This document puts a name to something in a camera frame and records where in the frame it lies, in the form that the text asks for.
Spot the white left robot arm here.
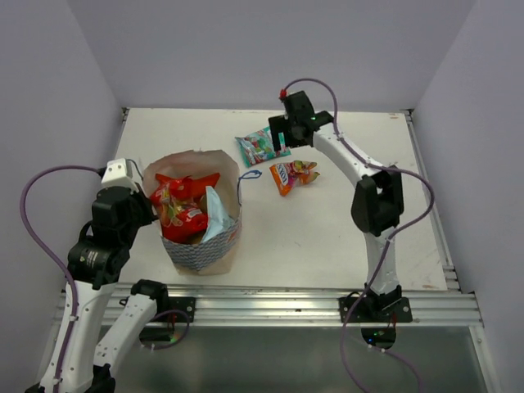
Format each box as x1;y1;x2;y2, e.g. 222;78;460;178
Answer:
28;186;170;392

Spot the aluminium front mounting rail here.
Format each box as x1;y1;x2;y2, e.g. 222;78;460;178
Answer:
96;282;480;328

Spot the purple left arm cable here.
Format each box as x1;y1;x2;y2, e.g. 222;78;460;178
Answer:
19;165;107;393

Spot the red chips bag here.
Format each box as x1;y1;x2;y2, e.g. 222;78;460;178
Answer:
150;173;220;202

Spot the colourful twisted candy packet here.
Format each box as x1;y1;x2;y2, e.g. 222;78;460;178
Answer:
269;160;320;197

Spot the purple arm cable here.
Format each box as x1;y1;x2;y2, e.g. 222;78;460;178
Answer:
280;78;435;393
19;165;107;393

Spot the aluminium table edge rail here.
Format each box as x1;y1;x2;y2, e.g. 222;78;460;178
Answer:
400;109;462;292

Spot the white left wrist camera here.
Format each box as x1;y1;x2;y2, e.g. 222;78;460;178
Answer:
101;158;138;192

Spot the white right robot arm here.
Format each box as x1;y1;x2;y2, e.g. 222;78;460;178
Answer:
269;89;404;322

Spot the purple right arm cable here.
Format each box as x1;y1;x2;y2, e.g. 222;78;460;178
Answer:
280;78;435;393

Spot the green candy packet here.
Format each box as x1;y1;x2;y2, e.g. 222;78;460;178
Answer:
235;127;291;168

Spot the red fruit candy packet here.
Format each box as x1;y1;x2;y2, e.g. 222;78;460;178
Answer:
149;197;208;244

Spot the blue cassava chips bag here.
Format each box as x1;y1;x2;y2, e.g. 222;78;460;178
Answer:
201;186;234;242

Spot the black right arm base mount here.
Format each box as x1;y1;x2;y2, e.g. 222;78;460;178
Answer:
348;285;413;350

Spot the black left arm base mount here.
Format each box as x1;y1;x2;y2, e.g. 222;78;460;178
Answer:
139;297;196;351

